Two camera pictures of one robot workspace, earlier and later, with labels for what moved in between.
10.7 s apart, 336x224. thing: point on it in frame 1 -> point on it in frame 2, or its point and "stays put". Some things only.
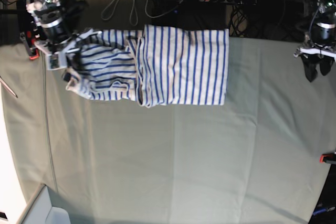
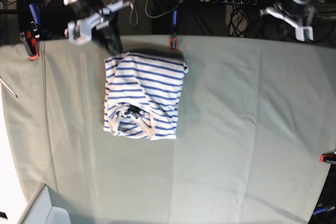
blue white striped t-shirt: [155, 65] -> [143, 93]
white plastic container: [40, 210] stays put
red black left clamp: [28, 37] stays put
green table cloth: [255, 160] stays put
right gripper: [313, 55] -> [298, 17]
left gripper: [66, 53] -> [105, 24]
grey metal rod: [4, 84] stays put
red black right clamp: [327, 157] stays put
